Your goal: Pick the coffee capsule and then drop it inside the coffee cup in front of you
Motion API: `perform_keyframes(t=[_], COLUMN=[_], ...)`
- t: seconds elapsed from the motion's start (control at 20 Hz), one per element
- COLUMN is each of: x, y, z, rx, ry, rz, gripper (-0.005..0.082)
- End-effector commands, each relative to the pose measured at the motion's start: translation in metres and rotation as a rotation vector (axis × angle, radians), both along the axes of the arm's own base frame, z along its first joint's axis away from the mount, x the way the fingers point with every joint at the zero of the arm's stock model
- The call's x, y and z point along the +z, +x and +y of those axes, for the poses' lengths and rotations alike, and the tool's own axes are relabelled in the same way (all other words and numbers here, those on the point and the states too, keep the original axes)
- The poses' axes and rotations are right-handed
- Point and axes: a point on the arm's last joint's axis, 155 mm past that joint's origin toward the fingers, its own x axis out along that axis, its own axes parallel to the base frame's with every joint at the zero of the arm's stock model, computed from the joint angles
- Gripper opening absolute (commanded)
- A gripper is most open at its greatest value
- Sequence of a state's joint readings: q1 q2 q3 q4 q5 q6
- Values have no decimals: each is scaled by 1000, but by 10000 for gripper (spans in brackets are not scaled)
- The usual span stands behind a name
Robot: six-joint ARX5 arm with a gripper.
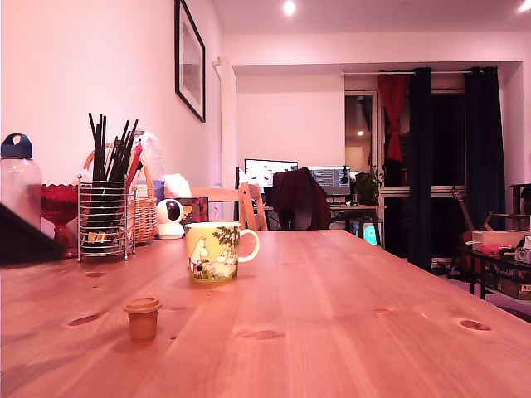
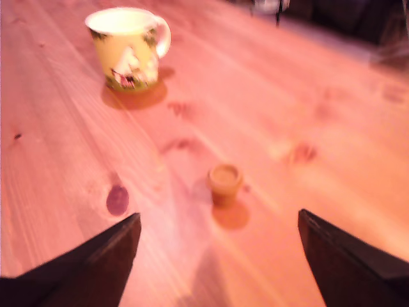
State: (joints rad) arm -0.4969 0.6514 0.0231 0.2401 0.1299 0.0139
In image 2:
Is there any brown coffee capsule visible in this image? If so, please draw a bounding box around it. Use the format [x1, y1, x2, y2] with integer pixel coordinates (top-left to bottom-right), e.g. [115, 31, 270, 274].
[206, 163, 244, 207]

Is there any yellow cartoon print mug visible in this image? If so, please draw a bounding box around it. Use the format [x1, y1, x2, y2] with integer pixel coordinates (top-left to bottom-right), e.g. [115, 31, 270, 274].
[84, 6, 173, 93]

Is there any dark sofa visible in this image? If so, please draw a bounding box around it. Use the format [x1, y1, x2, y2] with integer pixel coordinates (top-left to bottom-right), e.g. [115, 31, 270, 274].
[287, 0, 409, 45]

